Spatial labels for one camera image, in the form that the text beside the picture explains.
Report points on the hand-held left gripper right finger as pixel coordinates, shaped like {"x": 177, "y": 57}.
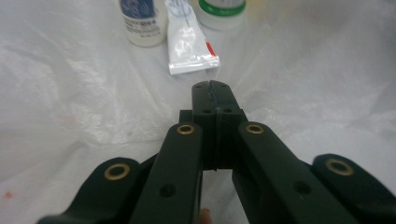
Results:
{"x": 227, "y": 137}

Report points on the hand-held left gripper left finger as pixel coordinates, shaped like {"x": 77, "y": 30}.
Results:
{"x": 208, "y": 137}

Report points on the white tube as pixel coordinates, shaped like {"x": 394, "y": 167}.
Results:
{"x": 186, "y": 46}

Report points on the white jar with green band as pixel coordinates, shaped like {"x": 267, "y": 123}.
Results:
{"x": 221, "y": 18}

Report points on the white bottle with blue label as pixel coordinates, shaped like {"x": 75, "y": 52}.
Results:
{"x": 144, "y": 29}

